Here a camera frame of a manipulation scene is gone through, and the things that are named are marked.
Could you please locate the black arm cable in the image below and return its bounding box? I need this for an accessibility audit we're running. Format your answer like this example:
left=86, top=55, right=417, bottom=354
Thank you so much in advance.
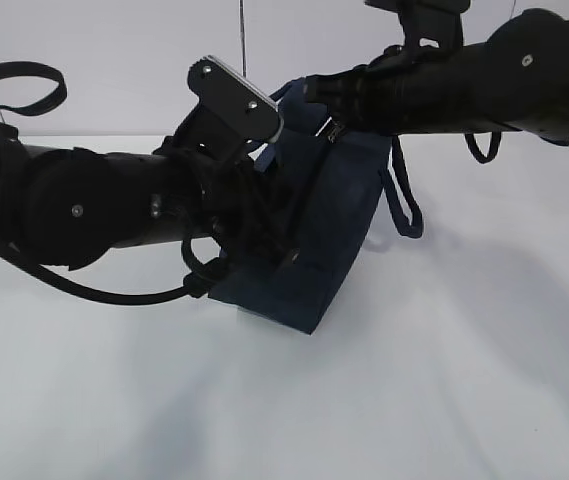
left=463, top=129, right=504, bottom=165
left=0, top=59, right=230, bottom=306

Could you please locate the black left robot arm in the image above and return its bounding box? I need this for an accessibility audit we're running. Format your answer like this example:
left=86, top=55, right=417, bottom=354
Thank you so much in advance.
left=0, top=104, right=294, bottom=270

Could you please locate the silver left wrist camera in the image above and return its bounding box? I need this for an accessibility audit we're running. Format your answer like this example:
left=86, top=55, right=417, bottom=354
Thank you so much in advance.
left=187, top=55, right=284, bottom=143

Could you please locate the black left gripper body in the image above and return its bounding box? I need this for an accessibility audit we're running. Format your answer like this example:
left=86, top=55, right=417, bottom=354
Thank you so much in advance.
left=198, top=144, right=299, bottom=267

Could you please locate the dark navy fabric lunch bag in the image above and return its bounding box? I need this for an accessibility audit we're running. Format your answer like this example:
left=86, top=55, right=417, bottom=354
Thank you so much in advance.
left=208, top=79, right=424, bottom=334

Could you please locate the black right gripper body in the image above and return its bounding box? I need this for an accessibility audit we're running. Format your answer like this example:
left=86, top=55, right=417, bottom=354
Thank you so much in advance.
left=303, top=65, right=379, bottom=143

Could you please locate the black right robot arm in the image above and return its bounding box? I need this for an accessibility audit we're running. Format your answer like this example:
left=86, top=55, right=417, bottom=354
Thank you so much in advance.
left=303, top=1, right=569, bottom=146

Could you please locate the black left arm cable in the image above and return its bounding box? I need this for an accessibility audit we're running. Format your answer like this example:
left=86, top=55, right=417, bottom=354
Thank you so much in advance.
left=0, top=59, right=230, bottom=306

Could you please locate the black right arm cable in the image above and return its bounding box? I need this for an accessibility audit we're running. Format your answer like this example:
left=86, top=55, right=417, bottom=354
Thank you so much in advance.
left=463, top=129, right=504, bottom=165

